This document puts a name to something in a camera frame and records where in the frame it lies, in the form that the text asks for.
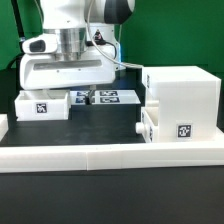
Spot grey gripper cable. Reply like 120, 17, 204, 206
84, 0, 144, 69

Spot black pole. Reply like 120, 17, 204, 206
11, 0, 26, 43

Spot white drawer cabinet frame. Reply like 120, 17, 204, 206
142, 66, 221, 143

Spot white fiducial marker sheet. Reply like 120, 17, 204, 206
70, 90, 140, 105

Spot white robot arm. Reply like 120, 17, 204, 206
20, 0, 135, 99

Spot white U-shaped boundary wall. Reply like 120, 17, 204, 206
0, 114, 224, 174

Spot white front drawer box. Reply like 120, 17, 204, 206
135, 107, 159, 143

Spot white drawer box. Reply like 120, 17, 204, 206
14, 90, 71, 121
135, 107, 159, 143

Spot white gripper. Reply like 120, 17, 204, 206
20, 34, 115, 105

